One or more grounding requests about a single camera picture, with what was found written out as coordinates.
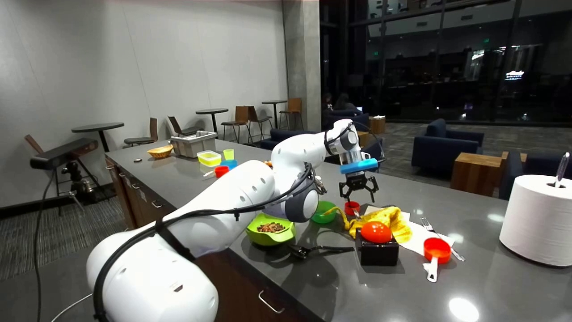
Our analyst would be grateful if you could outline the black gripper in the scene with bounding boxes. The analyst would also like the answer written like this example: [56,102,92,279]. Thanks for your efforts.
[338,170,381,204]

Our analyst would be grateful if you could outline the small green measuring cup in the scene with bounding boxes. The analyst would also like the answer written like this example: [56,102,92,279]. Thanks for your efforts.
[310,200,344,227]

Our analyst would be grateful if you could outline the light green bowl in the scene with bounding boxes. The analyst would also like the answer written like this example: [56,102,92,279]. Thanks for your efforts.
[245,211,299,249]

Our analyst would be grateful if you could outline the blue and yellow cup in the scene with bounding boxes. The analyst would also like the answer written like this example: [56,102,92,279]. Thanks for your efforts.
[222,147,240,172]

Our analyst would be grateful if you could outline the yellow bowl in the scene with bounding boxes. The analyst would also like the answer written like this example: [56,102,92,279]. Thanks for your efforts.
[147,143,176,161]

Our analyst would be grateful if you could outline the orange button on black box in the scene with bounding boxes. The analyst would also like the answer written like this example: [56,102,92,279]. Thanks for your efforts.
[356,220,401,268]

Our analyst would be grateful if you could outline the black keys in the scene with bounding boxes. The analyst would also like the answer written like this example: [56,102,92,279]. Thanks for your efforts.
[290,241,356,263]

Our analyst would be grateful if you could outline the dark blue low sofa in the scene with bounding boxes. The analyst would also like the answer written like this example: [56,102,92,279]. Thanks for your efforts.
[256,125,327,150]

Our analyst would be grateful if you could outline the brown food pieces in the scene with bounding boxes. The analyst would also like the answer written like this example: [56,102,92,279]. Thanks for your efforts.
[258,220,290,234]

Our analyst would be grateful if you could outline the dark blue armchair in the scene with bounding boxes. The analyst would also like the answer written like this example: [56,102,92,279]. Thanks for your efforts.
[410,116,487,179]

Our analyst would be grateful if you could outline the brown wooden chair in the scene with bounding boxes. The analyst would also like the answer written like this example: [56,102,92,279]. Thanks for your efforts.
[279,97,304,131]
[220,105,260,143]

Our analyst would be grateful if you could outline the wooden box table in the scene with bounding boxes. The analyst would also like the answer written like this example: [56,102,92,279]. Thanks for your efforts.
[451,150,504,197]

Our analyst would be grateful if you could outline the round bar table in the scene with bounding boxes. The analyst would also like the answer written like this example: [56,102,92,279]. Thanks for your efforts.
[261,98,290,131]
[195,107,231,134]

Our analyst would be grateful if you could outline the yellow plastic container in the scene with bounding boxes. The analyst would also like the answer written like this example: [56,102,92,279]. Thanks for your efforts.
[195,148,224,168]

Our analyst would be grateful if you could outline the long dark blue sofa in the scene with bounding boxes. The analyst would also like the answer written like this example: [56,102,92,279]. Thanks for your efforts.
[499,150,572,202]

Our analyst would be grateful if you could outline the metal container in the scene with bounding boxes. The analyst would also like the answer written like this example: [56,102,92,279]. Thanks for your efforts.
[170,131,218,161]

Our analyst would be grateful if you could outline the white paper towel roll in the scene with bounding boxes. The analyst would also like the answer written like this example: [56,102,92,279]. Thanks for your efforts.
[499,173,572,268]

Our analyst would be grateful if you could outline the dark wooden chair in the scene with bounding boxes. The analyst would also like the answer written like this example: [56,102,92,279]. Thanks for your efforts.
[122,116,159,148]
[167,114,208,138]

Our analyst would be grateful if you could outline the metal towel holder rod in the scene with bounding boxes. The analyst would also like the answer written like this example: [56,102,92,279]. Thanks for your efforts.
[551,150,572,190]

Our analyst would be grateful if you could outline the brown counter cabinet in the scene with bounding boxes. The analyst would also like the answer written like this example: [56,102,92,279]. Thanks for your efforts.
[106,157,311,322]

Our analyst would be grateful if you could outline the round black table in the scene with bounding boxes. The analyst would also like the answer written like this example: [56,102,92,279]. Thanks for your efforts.
[70,122,127,154]

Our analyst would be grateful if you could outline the orange cup with white handle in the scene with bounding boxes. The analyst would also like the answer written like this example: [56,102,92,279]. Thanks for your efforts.
[422,236,454,284]

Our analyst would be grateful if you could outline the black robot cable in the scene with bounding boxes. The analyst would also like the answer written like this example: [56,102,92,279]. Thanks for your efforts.
[92,159,329,322]

